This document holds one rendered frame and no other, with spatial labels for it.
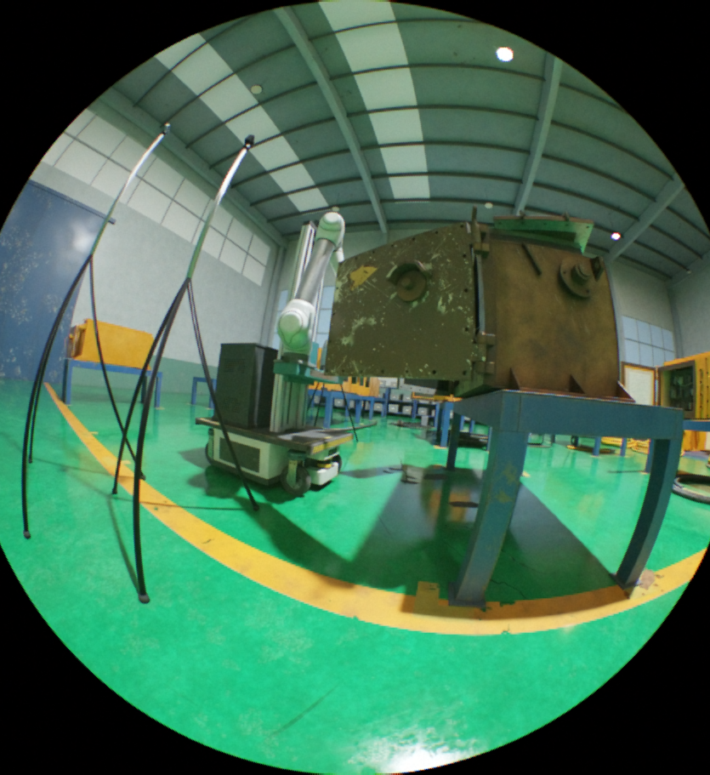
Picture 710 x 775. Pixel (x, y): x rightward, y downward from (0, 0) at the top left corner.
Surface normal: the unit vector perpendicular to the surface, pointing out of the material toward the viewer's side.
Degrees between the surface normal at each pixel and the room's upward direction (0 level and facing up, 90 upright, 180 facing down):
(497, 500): 90
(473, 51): 180
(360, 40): 180
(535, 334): 90
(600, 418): 90
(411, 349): 90
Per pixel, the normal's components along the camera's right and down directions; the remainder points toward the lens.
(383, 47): -0.11, 0.99
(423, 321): -0.68, -0.10
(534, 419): -0.31, -0.07
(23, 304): 0.95, 0.09
